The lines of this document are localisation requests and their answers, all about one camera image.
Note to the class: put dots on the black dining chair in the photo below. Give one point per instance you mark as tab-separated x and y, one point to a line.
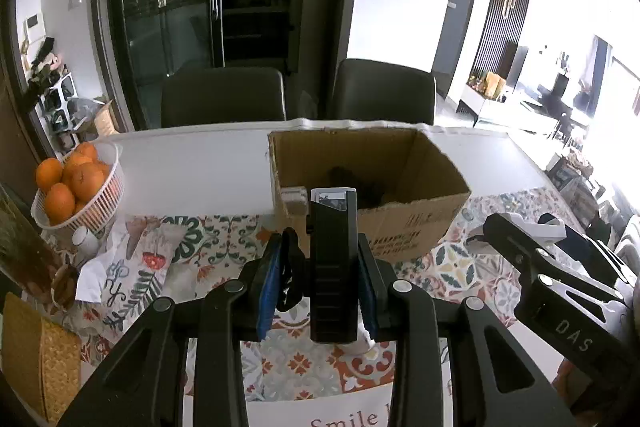
221	96
366	90

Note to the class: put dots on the white power strip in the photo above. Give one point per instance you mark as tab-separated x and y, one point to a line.
550	247

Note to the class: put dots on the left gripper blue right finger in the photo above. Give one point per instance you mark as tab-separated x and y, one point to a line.
368	286

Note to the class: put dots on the right black dining chair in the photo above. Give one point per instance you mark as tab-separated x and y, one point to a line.
366	90

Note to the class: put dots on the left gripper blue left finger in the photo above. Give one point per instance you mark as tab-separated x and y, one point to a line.
267	286

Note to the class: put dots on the patterned fabric tissue pouch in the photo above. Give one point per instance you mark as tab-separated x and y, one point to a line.
123	281

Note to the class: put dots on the white shoe shelf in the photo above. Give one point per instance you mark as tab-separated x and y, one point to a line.
50	89

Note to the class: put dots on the brown cardboard box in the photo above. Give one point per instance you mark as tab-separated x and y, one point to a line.
408	191

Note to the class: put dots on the black usb hub with cable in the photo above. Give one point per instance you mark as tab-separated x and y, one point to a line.
324	275

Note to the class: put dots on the colourful patterned table runner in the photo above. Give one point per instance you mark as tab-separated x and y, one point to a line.
309	320

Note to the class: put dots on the white basket of oranges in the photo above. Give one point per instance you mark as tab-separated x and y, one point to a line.
84	189

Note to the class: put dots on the left black dining chair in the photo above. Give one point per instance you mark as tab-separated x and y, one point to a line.
221	96

